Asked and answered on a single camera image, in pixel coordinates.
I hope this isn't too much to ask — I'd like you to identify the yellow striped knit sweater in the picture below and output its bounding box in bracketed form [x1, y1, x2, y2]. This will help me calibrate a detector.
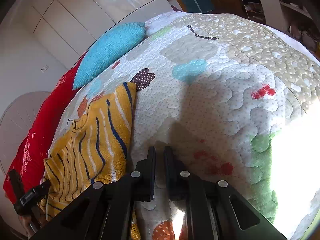
[39, 81, 141, 240]

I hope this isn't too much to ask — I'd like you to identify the person's left hand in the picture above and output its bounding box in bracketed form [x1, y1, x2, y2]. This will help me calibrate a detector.
[18, 215, 48, 239]

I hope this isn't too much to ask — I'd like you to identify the red patterned blanket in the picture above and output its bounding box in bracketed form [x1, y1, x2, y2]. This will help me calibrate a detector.
[9, 54, 85, 192]

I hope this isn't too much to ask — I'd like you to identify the round beige headboard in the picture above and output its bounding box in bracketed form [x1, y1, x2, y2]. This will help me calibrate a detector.
[0, 91, 50, 173]

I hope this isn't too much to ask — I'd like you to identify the patterned quilted bedspread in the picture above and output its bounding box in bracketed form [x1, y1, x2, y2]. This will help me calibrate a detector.
[50, 12, 319, 239]

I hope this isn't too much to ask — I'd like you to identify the blue knit pillow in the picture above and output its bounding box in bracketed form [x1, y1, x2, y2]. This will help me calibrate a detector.
[73, 22, 146, 90]

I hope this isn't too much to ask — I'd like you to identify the white glossy wardrobe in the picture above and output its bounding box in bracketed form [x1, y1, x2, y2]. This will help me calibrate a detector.
[2, 0, 174, 69]

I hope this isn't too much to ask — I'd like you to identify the white shelf unit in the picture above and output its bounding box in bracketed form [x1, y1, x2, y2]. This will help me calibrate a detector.
[242, 0, 319, 56]

